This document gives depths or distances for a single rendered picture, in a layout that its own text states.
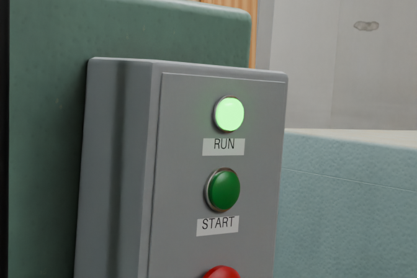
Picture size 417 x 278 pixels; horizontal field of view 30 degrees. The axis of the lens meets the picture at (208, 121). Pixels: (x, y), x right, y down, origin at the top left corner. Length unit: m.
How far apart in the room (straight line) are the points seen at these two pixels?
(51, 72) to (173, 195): 0.09
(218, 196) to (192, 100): 0.05
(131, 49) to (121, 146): 0.07
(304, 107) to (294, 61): 0.18
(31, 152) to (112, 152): 0.04
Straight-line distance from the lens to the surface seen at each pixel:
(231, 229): 0.42
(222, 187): 0.40
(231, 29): 0.49
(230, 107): 0.40
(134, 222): 0.39
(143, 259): 0.39
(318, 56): 2.81
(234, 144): 0.41
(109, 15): 0.43
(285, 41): 2.68
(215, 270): 0.41
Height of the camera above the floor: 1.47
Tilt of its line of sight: 3 degrees down
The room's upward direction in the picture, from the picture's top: 4 degrees clockwise
